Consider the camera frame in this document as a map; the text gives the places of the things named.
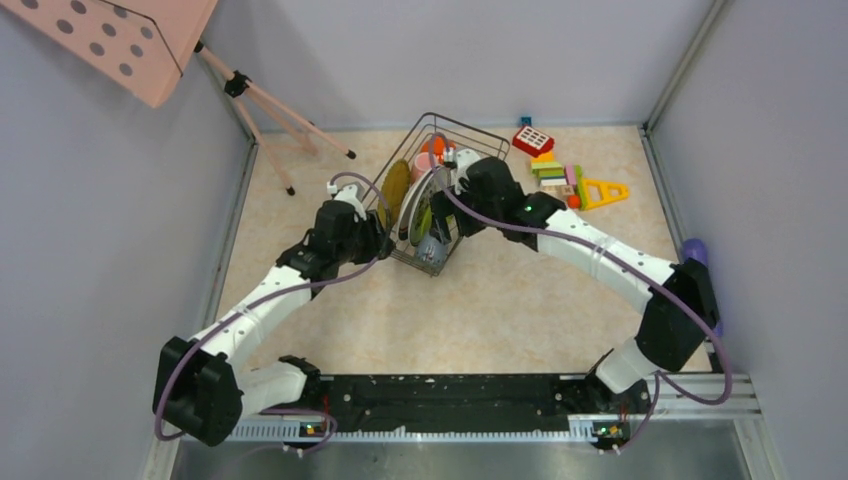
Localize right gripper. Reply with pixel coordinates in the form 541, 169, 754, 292
430, 182, 501, 245

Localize white plate red characters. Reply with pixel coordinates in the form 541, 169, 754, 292
406, 171, 449, 247

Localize white plate green red rim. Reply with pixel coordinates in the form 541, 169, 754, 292
398, 171, 435, 246

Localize orange bowl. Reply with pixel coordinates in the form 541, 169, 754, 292
419, 135, 456, 160

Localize grey wire dish rack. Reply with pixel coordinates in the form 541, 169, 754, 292
374, 112, 510, 277

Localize white cup pink handle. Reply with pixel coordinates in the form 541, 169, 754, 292
410, 152, 431, 183

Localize woven bamboo tray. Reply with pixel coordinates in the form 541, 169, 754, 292
378, 159, 411, 230

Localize small grey mug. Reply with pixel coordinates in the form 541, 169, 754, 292
415, 231, 450, 267

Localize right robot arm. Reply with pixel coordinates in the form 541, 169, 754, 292
428, 154, 719, 412

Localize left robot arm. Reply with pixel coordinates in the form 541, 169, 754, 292
152, 173, 393, 446

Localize red toy block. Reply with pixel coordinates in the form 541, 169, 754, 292
511, 125, 555, 158

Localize stack of coloured blocks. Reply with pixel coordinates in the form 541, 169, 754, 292
530, 151, 585, 210

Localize yellow toy triangle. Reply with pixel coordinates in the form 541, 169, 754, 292
579, 178, 630, 210

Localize pink tripod stand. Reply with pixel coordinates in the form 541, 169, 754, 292
194, 40, 357, 196

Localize pink perforated board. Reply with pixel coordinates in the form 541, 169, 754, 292
1, 0, 218, 108

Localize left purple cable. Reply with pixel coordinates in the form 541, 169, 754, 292
153, 172, 392, 458

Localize purple cable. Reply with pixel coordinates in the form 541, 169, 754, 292
153, 172, 392, 458
427, 132, 734, 455

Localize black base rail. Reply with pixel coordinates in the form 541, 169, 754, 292
258, 372, 654, 446

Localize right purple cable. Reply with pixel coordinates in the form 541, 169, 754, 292
427, 132, 734, 455

